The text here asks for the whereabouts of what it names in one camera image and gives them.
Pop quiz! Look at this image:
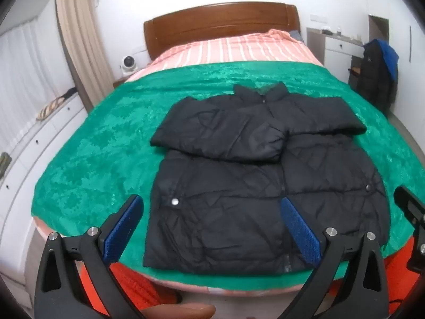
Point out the white wardrobe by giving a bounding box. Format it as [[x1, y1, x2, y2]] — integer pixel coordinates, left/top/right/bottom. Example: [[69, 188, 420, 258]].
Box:
[[362, 0, 425, 123]]

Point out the black quilted jacket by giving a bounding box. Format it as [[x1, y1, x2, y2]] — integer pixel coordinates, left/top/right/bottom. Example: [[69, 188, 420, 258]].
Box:
[[143, 81, 390, 276]]

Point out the orange knit blanket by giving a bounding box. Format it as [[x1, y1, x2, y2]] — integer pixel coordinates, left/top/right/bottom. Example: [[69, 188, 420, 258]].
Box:
[[78, 239, 425, 316]]

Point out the green plush blanket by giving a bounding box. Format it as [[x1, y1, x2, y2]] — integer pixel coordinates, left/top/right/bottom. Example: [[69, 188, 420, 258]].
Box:
[[31, 60, 425, 289]]

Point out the striped folded cloth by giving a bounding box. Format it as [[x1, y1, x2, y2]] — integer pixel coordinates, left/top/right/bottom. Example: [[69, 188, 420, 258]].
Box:
[[36, 96, 69, 121]]

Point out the person's left hand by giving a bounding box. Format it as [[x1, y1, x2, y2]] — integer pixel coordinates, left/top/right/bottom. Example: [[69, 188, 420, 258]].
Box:
[[139, 302, 216, 319]]

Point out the pink striped bedsheet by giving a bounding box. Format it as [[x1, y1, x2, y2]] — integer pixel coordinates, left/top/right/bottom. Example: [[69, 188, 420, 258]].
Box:
[[31, 28, 324, 301]]

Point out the black coat on chair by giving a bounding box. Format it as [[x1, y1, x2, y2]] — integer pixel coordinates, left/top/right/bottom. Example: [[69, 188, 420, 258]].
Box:
[[356, 38, 399, 115]]

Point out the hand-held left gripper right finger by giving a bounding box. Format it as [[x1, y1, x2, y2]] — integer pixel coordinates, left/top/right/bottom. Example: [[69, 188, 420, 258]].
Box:
[[275, 197, 390, 319]]

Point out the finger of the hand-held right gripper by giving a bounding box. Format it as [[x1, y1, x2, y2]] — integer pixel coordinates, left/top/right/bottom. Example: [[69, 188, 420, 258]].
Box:
[[394, 185, 425, 273]]

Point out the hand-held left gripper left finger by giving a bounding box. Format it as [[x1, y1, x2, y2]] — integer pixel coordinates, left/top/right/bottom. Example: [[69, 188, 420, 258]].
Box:
[[34, 194, 148, 319]]

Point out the blue hooded garment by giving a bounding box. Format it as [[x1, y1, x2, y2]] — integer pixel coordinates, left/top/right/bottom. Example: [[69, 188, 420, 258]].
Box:
[[372, 39, 400, 80]]

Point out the white low cabinet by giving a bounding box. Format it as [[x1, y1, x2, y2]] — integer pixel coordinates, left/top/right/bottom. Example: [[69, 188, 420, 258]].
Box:
[[0, 90, 90, 273]]

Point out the small white fan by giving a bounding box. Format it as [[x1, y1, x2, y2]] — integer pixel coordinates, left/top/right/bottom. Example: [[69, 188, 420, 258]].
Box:
[[119, 55, 138, 74]]

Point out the beige curtain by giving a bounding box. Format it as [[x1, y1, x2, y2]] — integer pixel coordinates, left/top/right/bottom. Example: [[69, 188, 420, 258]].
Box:
[[55, 0, 115, 112]]

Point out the wooden nightstand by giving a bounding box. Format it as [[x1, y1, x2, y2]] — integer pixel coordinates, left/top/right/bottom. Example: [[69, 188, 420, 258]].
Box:
[[113, 73, 133, 89]]

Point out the white desk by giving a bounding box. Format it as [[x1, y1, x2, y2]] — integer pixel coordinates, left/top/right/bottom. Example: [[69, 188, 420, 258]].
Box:
[[306, 27, 366, 74]]

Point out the dark green object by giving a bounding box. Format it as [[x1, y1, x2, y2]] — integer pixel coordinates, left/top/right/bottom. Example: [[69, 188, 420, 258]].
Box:
[[0, 152, 12, 178]]

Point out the wooden headboard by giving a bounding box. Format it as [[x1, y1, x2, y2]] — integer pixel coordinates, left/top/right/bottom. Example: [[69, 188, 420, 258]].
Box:
[[143, 2, 301, 62]]

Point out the white sheer curtain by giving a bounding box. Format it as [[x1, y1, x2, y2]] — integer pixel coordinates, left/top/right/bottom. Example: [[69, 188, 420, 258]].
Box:
[[0, 16, 77, 147]]

